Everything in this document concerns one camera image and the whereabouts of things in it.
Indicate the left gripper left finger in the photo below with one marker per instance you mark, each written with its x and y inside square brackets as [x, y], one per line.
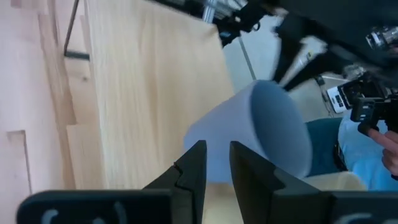
[189, 180]

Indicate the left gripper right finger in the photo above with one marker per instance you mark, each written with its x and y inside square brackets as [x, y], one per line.
[264, 196]

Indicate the lavender ceramic mug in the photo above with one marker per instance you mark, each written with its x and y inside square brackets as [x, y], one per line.
[236, 124]

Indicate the light wooden shelf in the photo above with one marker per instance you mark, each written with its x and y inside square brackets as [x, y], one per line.
[155, 93]

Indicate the person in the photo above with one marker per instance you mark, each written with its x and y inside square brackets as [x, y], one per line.
[357, 155]

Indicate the person's hand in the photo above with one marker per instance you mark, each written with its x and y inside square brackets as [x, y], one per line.
[390, 149]

